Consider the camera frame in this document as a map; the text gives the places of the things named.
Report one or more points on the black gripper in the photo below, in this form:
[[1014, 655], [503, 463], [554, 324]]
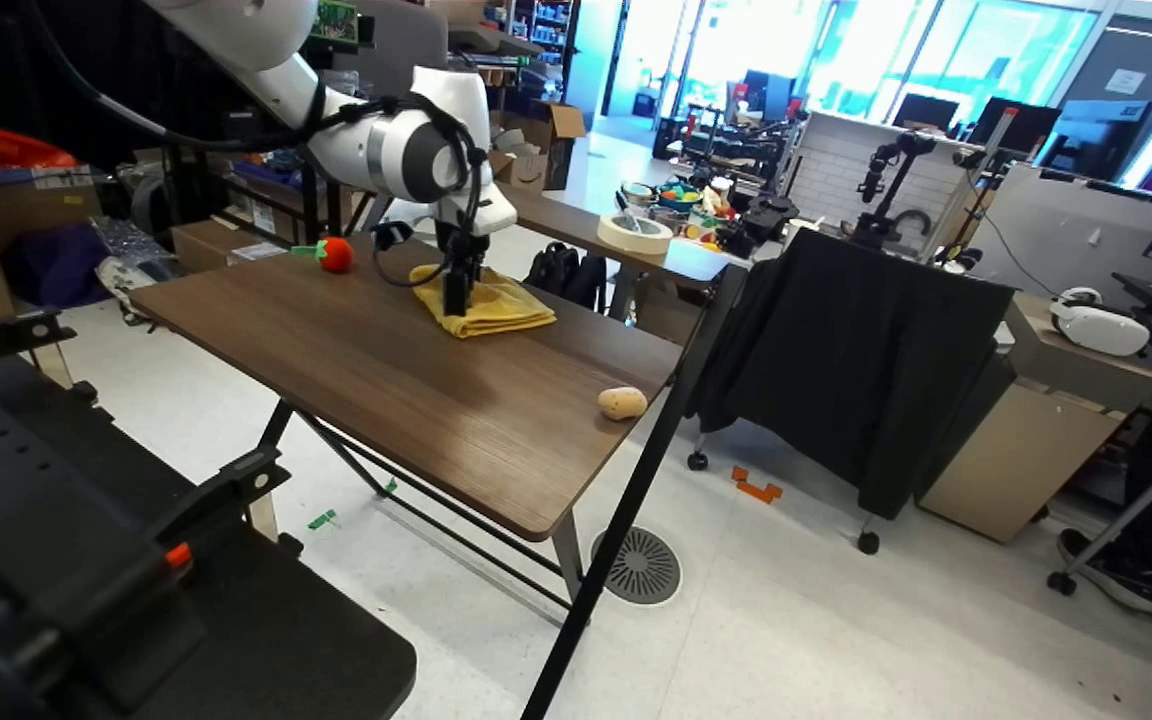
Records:
[[464, 245]]

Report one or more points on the orange yellow towel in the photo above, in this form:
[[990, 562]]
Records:
[[508, 311]]

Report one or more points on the red tomato toy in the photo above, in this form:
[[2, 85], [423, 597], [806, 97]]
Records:
[[339, 253]]

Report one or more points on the beige potato toy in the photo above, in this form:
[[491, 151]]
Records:
[[623, 402]]

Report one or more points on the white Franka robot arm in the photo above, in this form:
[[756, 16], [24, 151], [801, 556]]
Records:
[[390, 147]]

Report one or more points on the black backpack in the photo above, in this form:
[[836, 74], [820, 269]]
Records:
[[570, 277]]

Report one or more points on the open flap cardboard box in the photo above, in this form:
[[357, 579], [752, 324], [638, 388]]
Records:
[[550, 155]]

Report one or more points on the black clamp with orange trigger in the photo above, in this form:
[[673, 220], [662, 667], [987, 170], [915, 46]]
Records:
[[223, 495]]

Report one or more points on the round metal floor drain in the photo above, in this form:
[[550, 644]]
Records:
[[650, 564]]

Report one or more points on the black draped cart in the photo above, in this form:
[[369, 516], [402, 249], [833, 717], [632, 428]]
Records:
[[857, 362]]

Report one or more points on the black perforated platform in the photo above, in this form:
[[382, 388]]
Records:
[[271, 642]]

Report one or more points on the blue storage bin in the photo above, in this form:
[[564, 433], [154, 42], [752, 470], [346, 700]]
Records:
[[56, 265]]

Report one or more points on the brown cardboard box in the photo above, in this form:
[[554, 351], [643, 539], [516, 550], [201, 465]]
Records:
[[37, 208]]

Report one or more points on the black articulated stand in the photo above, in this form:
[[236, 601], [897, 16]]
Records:
[[897, 162]]

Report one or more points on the beige cabinet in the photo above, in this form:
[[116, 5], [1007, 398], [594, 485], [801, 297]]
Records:
[[1019, 463]]

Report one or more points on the white VR headset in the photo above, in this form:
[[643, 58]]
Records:
[[1103, 324]]

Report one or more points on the dark screen monitor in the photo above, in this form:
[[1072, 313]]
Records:
[[1089, 133]]

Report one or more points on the grey wheeled office chair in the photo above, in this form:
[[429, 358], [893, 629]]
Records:
[[1123, 534]]

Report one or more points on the wooden desk with black frame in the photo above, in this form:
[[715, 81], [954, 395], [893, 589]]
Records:
[[468, 425]]

